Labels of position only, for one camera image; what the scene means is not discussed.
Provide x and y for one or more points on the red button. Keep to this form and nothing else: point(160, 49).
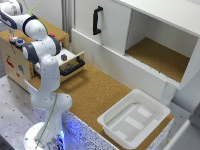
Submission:
point(13, 40)

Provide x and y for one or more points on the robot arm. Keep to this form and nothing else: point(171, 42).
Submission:
point(49, 73)

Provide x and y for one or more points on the blue button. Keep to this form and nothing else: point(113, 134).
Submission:
point(20, 42)

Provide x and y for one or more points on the white cabinet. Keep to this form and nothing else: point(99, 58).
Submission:
point(110, 63)

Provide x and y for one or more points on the wooden drawer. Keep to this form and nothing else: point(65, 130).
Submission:
point(74, 57)

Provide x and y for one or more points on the purple block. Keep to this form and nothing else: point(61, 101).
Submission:
point(64, 57)

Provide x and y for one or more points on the white sliding door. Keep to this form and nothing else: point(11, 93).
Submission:
point(113, 23)

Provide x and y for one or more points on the white plastic box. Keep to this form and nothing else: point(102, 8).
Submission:
point(133, 121)

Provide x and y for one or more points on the pink block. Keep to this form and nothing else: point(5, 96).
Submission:
point(52, 34)

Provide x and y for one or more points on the wooden drawer box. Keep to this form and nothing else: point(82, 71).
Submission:
point(11, 68)

